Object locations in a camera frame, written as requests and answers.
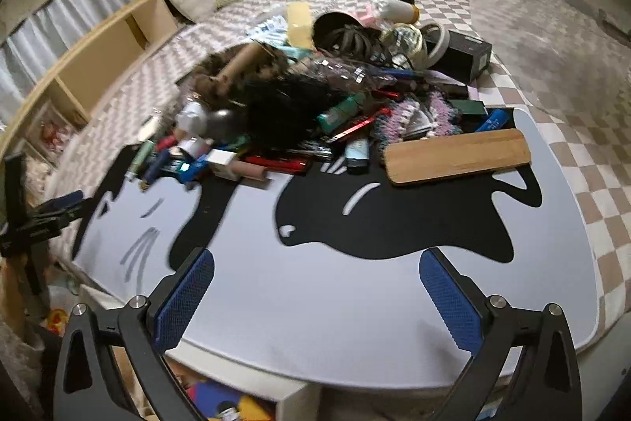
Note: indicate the white curtain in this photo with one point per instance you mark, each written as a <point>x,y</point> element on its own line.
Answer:
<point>74,6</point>

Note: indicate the light teal lighter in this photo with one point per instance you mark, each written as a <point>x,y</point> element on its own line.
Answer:
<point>357,152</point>

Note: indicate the bamboo board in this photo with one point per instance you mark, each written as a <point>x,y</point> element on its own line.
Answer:
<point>458,157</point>

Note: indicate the grey black cat print mat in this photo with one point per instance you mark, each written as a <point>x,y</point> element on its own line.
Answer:
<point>320,312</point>

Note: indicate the red metallic tube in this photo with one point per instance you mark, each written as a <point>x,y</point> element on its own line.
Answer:
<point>281,164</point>

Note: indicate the white tape roll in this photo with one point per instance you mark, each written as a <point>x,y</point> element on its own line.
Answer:
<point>440,43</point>

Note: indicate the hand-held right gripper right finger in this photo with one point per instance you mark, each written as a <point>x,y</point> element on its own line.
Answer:
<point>448,302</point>

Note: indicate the red pen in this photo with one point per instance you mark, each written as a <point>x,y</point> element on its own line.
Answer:
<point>352,127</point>

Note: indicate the blue lighter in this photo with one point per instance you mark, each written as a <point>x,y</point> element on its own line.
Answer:
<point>493,120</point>

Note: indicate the brown furry toy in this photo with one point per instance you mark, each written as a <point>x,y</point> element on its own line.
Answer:
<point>207,85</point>

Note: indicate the small white box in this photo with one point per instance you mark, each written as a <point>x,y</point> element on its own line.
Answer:
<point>221,159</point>

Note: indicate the clear plastic container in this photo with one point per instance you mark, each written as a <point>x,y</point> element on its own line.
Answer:
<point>542,46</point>

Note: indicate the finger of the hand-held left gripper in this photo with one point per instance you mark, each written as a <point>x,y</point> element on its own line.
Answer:
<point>66,201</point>
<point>69,219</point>

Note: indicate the yellow sponge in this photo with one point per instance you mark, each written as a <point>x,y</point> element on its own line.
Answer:
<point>300,26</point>

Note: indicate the black round tin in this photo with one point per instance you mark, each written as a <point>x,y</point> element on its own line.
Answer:
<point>335,26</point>

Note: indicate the brown pink tube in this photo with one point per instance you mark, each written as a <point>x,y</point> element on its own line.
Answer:
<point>251,174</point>

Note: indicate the pink plastic item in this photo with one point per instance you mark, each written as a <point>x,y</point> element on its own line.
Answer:
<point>367,15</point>

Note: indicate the gold mesh bag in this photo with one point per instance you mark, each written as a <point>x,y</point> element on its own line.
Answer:
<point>404,43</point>

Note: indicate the green lighter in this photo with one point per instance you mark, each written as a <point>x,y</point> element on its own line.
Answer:
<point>340,110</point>

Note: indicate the clear plastic bag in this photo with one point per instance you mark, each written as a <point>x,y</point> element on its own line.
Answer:
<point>345,73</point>

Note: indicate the blue plastic item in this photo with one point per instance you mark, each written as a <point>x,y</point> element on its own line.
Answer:
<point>190,169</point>

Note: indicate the cardboard tube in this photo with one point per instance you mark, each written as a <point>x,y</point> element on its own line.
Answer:
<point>241,63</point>

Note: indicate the green tube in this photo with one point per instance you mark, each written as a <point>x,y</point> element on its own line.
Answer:
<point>140,157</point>

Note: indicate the black cardboard box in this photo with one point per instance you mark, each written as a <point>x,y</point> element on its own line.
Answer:
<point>461,53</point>

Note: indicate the black feather duster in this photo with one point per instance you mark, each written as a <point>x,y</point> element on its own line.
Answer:
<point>286,110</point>

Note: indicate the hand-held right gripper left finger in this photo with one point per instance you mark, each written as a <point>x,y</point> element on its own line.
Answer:
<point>185,297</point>

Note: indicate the white mini fan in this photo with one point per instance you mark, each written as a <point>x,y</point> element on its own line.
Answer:
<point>190,122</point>

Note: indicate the framed picture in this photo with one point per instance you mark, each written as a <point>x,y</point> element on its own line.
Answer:
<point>49,132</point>

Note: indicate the pink purple crochet piece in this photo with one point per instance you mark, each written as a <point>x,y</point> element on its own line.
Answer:
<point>434,115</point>

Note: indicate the wooden shelf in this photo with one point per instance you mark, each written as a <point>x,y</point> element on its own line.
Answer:
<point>93,71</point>

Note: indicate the dark green small box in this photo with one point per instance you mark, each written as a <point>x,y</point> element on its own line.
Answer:
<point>468,108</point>

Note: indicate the colourful floor toys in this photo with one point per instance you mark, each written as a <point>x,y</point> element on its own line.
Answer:
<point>231,401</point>

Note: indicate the grey ball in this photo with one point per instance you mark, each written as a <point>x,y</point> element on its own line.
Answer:
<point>224,122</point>

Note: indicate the patterned packets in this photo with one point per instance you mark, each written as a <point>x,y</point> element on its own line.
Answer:
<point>268,27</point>

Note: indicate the white bottle with black base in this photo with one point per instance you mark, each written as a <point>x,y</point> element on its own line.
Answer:
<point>397,9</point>

